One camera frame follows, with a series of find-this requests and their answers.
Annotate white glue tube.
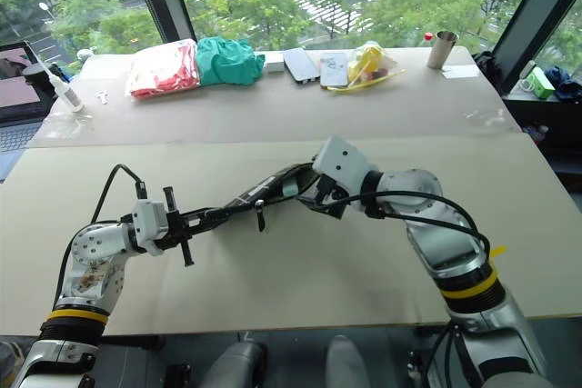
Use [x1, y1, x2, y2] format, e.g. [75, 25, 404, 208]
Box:
[38, 59, 86, 114]

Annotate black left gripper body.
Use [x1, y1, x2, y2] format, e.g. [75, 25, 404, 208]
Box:
[156, 186, 196, 268]

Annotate red and white plastic package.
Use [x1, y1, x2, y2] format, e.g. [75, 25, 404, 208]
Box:
[125, 39, 201, 101]

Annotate small white box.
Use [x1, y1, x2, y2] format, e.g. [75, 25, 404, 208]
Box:
[265, 52, 286, 75]

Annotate green box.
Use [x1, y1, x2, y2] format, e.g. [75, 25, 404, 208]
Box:
[529, 65, 557, 101]

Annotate clear bag with yellow items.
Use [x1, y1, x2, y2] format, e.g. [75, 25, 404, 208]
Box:
[334, 41, 407, 94]

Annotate green cloth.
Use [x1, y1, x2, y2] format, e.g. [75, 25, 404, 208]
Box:
[196, 35, 266, 87]

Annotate laptop computer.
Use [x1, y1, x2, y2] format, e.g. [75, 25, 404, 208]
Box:
[0, 41, 49, 153]

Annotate clear packet with card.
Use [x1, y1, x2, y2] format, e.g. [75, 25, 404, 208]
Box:
[319, 51, 350, 89]

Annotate grey smartphone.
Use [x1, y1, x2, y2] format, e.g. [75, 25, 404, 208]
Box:
[282, 46, 321, 88]

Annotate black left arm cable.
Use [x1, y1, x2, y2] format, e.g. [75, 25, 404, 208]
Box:
[52, 164, 149, 312]

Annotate metal cup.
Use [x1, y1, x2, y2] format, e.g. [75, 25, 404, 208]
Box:
[426, 30, 459, 70]

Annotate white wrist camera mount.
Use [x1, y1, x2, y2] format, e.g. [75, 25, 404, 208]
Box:
[131, 199, 172, 256]
[311, 136, 378, 201]

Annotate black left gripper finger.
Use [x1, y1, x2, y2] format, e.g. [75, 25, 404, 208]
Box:
[177, 208, 224, 224]
[184, 218, 228, 240]

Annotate white paper slip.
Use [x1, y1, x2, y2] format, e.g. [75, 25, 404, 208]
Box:
[441, 64, 481, 79]

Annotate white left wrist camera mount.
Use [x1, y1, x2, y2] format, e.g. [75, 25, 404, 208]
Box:
[131, 199, 172, 256]

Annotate black bag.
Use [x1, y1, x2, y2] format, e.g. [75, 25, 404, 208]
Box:
[472, 50, 504, 89]

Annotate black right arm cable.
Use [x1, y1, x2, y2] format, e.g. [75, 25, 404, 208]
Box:
[317, 192, 492, 271]

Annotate black body cables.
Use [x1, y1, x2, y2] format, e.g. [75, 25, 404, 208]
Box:
[425, 319, 486, 388]

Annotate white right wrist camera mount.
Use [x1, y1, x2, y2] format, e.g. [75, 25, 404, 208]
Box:
[311, 136, 378, 201]

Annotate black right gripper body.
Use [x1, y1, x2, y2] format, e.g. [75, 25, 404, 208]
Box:
[316, 174, 346, 220]

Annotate blue cloth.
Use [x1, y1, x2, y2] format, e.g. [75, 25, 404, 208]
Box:
[545, 65, 582, 103]

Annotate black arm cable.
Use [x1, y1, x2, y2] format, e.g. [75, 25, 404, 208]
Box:
[52, 164, 149, 312]
[317, 192, 492, 271]

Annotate grey rounded shape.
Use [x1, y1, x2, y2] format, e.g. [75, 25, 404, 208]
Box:
[199, 341, 267, 388]

